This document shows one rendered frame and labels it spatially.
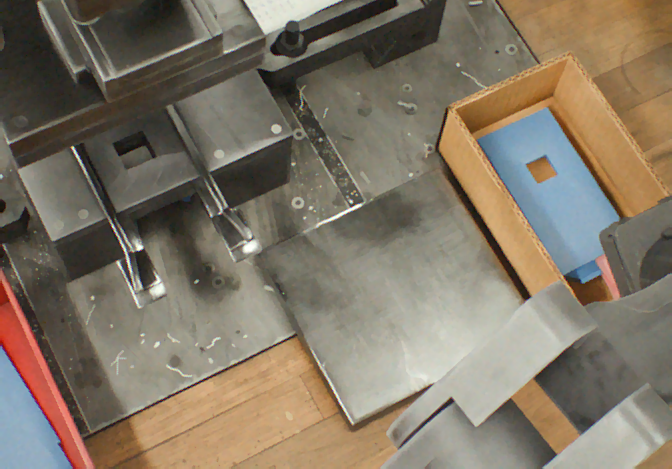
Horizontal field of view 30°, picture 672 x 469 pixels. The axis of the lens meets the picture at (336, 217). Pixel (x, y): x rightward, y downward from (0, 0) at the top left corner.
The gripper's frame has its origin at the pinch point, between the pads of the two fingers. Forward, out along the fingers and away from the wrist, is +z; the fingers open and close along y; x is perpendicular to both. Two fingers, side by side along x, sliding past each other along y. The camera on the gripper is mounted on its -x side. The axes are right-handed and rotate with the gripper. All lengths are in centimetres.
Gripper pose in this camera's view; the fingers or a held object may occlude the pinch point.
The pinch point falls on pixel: (609, 262)
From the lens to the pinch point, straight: 101.8
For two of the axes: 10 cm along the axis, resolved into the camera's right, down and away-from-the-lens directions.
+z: -3.1, -0.6, 9.5
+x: -8.8, 4.1, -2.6
